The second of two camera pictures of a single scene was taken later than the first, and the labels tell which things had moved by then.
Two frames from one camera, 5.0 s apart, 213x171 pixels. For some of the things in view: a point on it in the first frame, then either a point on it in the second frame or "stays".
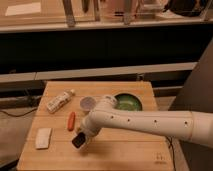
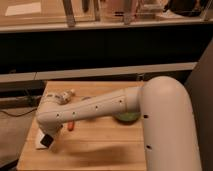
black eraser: x=78 y=139 → x=47 y=140
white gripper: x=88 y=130 → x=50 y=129
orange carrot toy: x=71 y=121 stays
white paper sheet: x=22 y=9 stays
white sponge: x=42 y=138 stays
